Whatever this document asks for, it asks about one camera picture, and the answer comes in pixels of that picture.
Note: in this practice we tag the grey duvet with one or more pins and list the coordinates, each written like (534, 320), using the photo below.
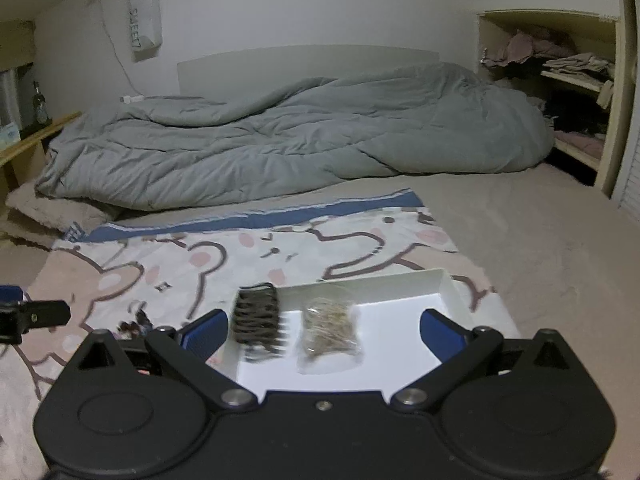
(300, 135)

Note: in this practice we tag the folded pink cloth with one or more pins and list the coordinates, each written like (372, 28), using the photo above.
(582, 144)

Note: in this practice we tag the dark clothes pile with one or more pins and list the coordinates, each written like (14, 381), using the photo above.
(575, 115)

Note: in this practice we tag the wooden side shelf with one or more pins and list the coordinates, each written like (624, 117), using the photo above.
(35, 137)

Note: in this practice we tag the fluffy beige blanket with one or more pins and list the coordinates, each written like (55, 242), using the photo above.
(55, 212)

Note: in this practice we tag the white louvered door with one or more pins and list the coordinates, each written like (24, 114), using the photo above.
(631, 170)

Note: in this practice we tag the folded beige clothes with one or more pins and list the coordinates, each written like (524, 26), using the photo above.
(580, 64)

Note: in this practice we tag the white charger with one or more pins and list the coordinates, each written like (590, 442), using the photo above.
(131, 99)

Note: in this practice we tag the white hanging wall bag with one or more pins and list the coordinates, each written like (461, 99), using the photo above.
(145, 20)

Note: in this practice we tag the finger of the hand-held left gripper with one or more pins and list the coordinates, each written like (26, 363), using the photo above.
(10, 292)
(42, 314)

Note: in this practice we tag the dark glass bottle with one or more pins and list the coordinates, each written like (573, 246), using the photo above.
(39, 105)

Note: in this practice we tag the clear bag of hair pins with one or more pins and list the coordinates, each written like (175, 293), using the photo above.
(327, 332)

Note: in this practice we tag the dark crocheted scrunchie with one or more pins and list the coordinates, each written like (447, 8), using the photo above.
(132, 327)

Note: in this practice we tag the cream shelf cabinet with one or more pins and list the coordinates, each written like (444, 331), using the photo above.
(617, 85)

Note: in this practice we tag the bear printed blanket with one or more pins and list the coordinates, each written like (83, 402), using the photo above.
(225, 250)

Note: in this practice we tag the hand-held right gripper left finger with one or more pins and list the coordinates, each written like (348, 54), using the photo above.
(202, 334)

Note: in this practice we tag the tissue box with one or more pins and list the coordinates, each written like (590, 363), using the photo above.
(9, 135)

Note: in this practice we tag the pink crumpled clothes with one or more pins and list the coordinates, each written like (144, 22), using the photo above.
(525, 45)

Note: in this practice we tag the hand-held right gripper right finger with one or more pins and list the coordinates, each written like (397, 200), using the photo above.
(440, 334)

